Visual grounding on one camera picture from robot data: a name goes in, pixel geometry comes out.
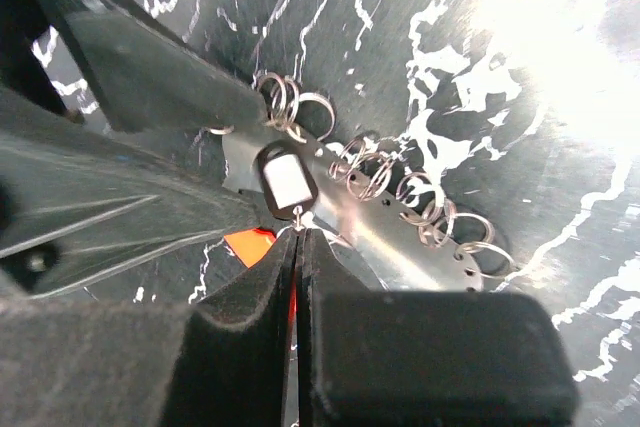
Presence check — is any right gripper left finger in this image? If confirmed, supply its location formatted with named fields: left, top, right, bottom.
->
left=1, top=232, right=297, bottom=426

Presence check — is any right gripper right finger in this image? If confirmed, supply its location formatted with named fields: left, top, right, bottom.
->
left=297, top=230, right=580, bottom=426

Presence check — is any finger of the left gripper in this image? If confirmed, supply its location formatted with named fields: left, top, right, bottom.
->
left=36, top=0, right=265, bottom=132
left=1, top=89, right=258, bottom=297

